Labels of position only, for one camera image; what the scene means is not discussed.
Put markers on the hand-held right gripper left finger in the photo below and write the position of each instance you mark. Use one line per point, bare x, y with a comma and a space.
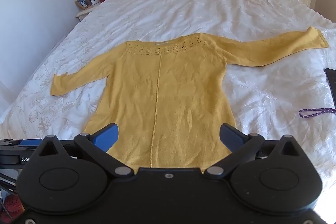
106, 138

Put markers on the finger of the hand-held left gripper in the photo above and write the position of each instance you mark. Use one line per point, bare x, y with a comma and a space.
29, 142

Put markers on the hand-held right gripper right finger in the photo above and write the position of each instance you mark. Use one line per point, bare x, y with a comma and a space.
232, 138

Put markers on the red knitted item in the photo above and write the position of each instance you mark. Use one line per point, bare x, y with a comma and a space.
11, 204

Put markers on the white embroidered bedspread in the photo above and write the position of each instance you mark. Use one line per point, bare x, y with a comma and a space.
183, 8

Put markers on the wooden photo frame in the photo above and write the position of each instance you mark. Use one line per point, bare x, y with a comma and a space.
83, 2

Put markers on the yellow knitted sweater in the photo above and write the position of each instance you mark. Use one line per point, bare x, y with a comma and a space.
170, 87

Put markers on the black tablet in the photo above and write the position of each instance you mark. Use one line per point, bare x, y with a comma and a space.
331, 85

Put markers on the small alarm clock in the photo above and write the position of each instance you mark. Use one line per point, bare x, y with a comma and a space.
94, 0

